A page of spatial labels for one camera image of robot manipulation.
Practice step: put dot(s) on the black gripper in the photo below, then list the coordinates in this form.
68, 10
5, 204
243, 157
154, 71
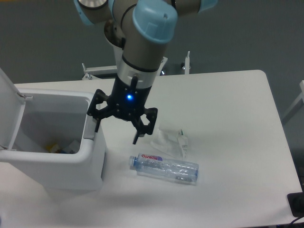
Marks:
128, 102

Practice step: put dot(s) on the white plastic trash can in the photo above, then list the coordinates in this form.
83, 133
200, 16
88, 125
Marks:
30, 119

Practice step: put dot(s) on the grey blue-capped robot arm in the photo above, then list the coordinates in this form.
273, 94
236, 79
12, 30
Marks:
142, 30

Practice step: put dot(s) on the trash inside the can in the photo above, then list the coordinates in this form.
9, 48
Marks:
72, 148

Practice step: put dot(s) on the clear crushed plastic bottle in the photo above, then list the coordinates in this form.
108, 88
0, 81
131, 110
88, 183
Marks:
160, 167

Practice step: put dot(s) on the crumpled white plastic wrapper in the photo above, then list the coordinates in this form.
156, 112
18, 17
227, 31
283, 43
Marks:
171, 141

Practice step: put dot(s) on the black device at table edge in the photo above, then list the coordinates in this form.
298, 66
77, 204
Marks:
296, 203

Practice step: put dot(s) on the white frame at right edge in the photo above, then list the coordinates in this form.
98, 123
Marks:
295, 106

